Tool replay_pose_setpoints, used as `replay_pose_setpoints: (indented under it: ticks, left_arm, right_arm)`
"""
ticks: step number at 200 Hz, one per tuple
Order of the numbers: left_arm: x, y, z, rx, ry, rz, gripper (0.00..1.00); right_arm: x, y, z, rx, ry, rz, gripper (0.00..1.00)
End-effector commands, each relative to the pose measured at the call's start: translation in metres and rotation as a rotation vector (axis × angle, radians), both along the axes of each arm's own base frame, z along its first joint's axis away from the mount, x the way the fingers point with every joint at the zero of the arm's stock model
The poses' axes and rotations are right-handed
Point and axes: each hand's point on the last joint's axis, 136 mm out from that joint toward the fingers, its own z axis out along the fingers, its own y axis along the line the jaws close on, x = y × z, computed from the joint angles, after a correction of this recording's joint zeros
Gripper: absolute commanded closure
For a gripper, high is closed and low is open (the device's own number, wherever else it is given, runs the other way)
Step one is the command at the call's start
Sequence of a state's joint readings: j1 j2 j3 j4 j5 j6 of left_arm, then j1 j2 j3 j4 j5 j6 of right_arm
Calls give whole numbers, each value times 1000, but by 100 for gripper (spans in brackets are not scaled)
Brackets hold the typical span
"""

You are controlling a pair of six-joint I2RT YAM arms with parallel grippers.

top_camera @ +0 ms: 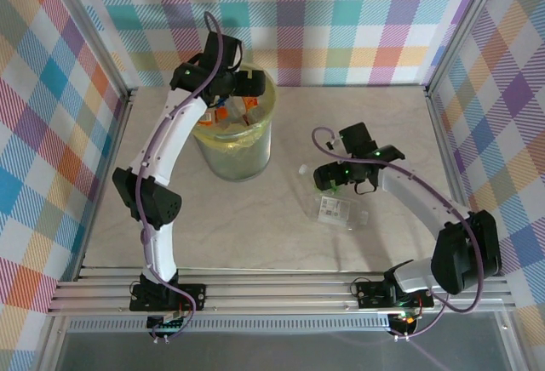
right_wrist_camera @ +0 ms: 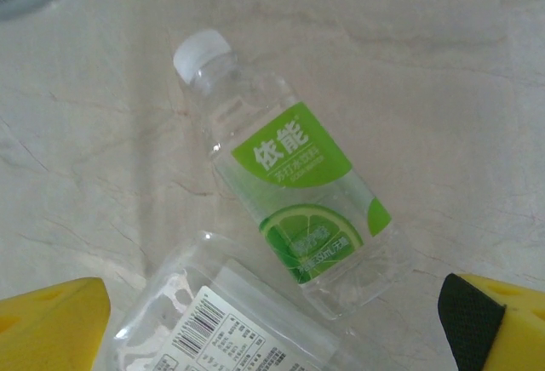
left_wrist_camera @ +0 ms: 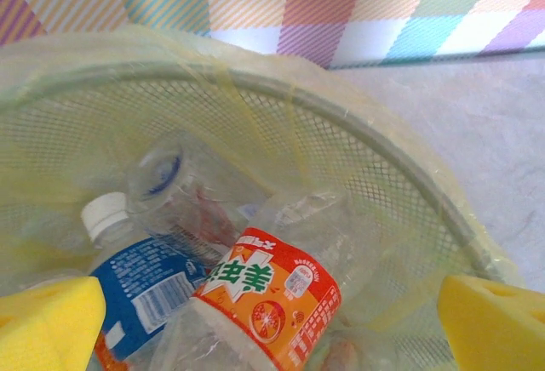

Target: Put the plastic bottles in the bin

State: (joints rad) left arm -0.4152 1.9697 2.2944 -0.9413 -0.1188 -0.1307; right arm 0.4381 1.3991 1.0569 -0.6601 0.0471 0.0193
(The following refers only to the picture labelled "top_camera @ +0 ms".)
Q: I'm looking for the yellow bin liner bag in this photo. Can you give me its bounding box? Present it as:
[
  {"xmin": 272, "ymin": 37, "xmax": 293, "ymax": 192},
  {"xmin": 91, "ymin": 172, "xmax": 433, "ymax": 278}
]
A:
[{"xmin": 191, "ymin": 68, "xmax": 280, "ymax": 151}]

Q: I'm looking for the clear plastic bin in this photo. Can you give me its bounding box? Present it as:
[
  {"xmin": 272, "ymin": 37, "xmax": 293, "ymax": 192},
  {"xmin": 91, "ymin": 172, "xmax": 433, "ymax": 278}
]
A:
[{"xmin": 191, "ymin": 68, "xmax": 280, "ymax": 183}]

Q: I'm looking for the flat clear bottle white label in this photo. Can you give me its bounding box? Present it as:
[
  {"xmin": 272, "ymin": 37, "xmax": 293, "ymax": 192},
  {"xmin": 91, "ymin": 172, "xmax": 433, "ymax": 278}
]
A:
[{"xmin": 307, "ymin": 191, "xmax": 370, "ymax": 232}]

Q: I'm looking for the controller circuit board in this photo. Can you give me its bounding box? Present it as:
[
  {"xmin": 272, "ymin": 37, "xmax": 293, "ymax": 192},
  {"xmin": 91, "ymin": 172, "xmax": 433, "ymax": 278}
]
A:
[
  {"xmin": 146, "ymin": 313, "xmax": 191, "ymax": 339},
  {"xmin": 389, "ymin": 310, "xmax": 422, "ymax": 334}
]

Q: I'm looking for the grey metal panel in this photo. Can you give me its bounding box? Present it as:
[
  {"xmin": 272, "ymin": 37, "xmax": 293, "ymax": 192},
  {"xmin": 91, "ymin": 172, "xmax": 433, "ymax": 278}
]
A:
[{"xmin": 54, "ymin": 311, "xmax": 512, "ymax": 371}]

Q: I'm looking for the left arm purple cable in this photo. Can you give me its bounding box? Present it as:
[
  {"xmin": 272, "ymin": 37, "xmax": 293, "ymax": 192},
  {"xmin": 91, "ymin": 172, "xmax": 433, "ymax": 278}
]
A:
[{"xmin": 136, "ymin": 10, "xmax": 225, "ymax": 343}]

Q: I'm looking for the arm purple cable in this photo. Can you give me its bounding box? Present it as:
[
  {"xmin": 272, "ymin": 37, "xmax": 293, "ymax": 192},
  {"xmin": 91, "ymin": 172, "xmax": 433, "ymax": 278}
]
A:
[
  {"xmin": 136, "ymin": 10, "xmax": 225, "ymax": 343},
  {"xmin": 312, "ymin": 126, "xmax": 486, "ymax": 342}
]

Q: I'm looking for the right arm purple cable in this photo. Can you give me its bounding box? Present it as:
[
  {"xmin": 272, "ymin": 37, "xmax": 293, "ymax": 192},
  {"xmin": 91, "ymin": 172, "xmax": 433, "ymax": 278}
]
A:
[{"xmin": 312, "ymin": 126, "xmax": 486, "ymax": 342}]

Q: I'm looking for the aluminium side rail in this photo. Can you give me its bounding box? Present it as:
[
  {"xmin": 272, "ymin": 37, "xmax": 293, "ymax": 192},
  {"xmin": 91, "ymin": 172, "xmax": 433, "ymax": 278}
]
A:
[
  {"xmin": 74, "ymin": 88, "xmax": 140, "ymax": 281},
  {"xmin": 425, "ymin": 88, "xmax": 487, "ymax": 277}
]

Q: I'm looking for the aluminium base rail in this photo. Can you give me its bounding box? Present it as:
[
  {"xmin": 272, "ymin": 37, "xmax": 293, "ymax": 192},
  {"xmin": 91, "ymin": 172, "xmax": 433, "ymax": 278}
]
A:
[{"xmin": 47, "ymin": 267, "xmax": 519, "ymax": 317}]

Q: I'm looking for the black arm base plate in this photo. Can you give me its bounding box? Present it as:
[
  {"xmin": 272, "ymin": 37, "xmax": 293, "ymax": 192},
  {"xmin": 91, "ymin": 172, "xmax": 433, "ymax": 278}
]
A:
[
  {"xmin": 129, "ymin": 282, "xmax": 208, "ymax": 313},
  {"xmin": 355, "ymin": 280, "xmax": 435, "ymax": 311}
]

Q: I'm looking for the aluminium frame post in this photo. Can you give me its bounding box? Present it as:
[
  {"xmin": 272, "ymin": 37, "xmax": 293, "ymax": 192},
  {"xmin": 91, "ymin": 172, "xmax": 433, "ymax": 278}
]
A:
[
  {"xmin": 425, "ymin": 0, "xmax": 512, "ymax": 96},
  {"xmin": 40, "ymin": 0, "xmax": 138, "ymax": 104}
]

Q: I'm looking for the slotted grey cable duct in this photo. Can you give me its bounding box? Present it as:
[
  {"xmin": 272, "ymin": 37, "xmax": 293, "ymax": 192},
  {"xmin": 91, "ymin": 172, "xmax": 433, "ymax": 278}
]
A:
[{"xmin": 67, "ymin": 318, "xmax": 393, "ymax": 333}]

